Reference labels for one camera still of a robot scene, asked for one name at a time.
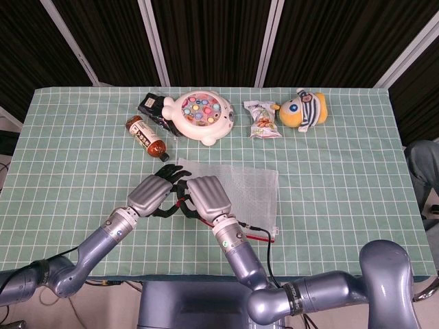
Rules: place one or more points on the white partition frame post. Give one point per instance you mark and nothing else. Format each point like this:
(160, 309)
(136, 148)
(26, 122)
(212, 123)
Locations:
(408, 51)
(73, 44)
(154, 41)
(269, 37)

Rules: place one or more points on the chrome chair base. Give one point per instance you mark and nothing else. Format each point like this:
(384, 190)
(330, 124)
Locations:
(428, 294)

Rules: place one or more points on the clear zip pouch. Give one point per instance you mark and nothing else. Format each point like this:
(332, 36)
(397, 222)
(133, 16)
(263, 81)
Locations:
(254, 195)

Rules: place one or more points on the green checked tablecloth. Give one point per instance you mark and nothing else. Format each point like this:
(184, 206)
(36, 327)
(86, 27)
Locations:
(326, 205)

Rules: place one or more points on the black plastic packet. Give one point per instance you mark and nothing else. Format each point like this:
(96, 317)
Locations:
(151, 103)

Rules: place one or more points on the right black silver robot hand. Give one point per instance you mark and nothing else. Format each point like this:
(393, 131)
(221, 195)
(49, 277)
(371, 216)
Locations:
(209, 198)

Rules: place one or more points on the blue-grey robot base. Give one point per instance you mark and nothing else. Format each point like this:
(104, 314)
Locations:
(192, 305)

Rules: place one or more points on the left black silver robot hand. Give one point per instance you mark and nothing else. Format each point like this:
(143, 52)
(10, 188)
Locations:
(149, 195)

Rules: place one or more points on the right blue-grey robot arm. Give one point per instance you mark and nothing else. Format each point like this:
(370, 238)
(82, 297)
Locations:
(247, 264)

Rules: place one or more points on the white fishing game toy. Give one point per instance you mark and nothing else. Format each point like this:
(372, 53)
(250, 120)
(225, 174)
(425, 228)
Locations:
(202, 130)

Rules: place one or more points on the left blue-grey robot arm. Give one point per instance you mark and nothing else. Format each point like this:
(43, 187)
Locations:
(99, 236)

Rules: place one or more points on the brown tea bottle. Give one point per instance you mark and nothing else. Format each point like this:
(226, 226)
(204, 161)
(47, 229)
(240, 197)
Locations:
(145, 137)

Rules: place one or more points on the yellow plush toy striped shirt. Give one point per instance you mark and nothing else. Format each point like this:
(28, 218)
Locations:
(291, 113)

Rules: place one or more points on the person leg in jeans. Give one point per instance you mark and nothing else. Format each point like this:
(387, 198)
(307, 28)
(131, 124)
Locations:
(423, 164)

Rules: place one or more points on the snack packet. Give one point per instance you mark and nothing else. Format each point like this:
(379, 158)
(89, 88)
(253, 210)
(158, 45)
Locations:
(262, 120)

